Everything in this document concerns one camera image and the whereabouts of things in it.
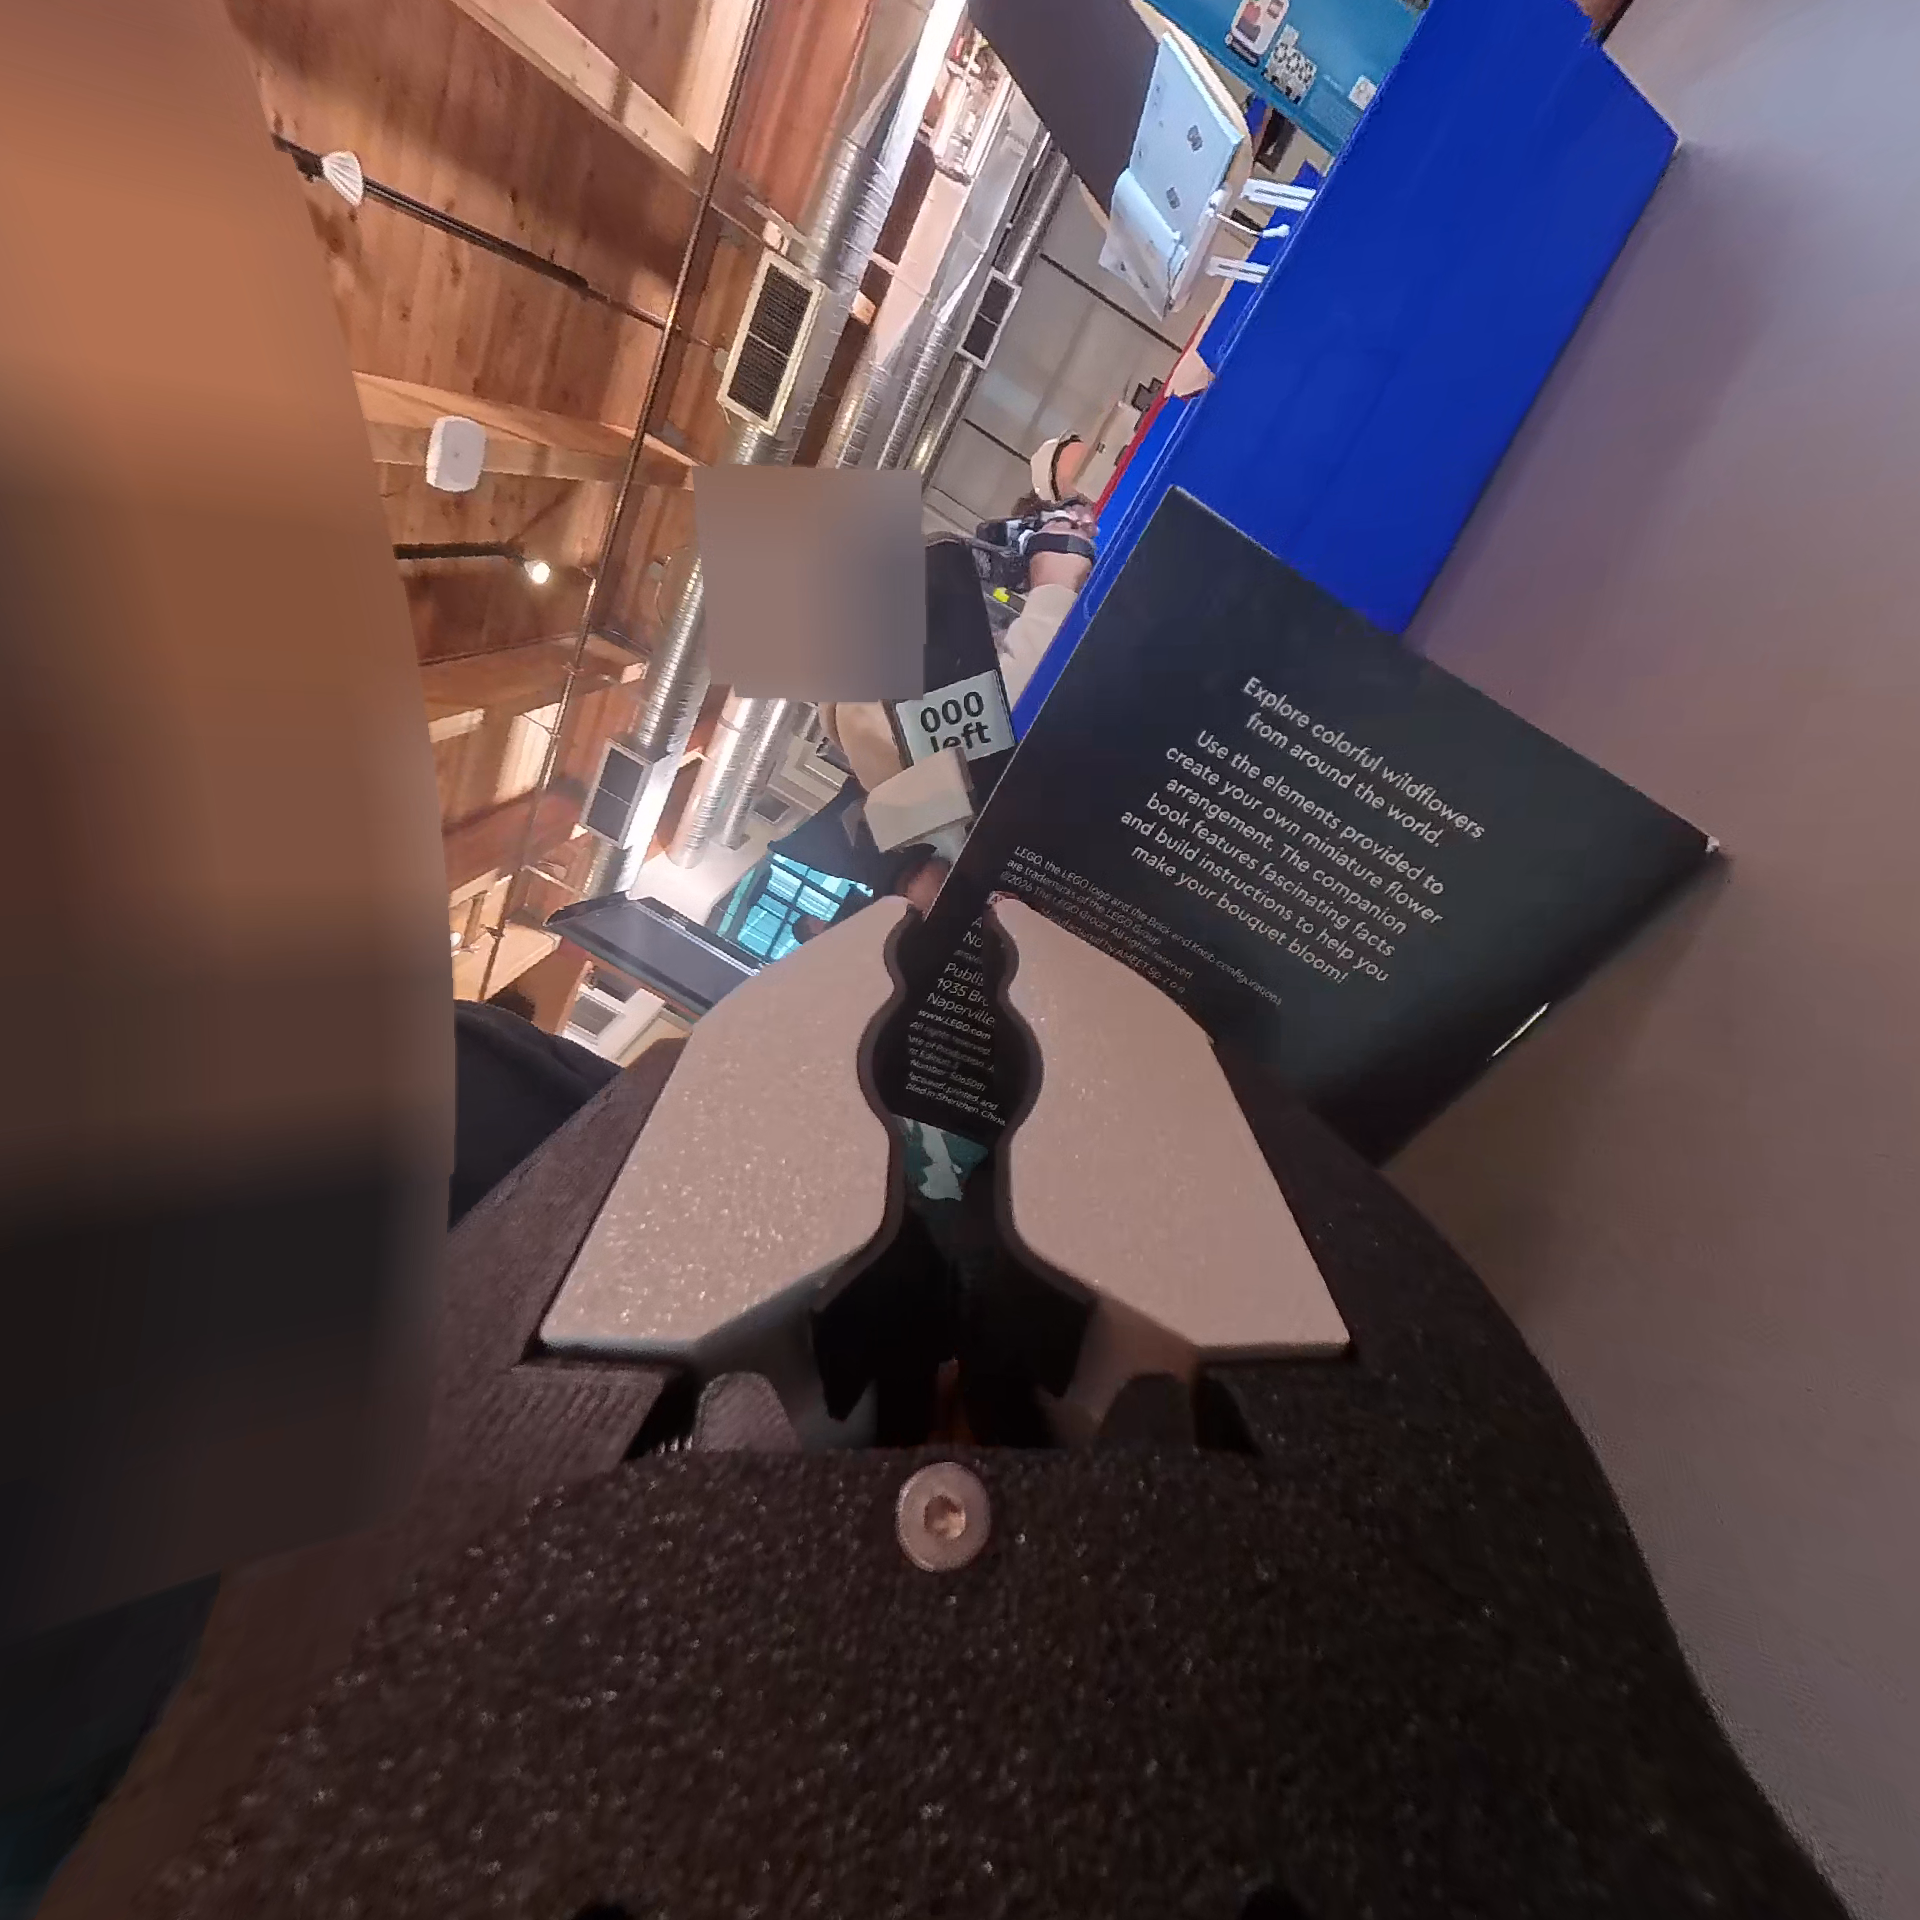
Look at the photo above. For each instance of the blue plastic bin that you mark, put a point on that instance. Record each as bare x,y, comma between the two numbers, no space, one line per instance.
1439,301

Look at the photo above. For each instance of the black lego set box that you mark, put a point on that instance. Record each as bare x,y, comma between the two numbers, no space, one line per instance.
1292,810

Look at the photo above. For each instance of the tall blue cardboard box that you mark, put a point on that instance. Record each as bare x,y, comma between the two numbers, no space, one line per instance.
1321,38

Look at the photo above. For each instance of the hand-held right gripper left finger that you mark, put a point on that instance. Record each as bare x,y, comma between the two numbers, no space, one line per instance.
721,1200

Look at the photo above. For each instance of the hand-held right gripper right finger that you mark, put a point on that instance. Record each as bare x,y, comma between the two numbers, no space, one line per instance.
1171,1200

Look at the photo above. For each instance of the silver ventilation duct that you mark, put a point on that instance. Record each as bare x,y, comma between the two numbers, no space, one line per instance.
871,271

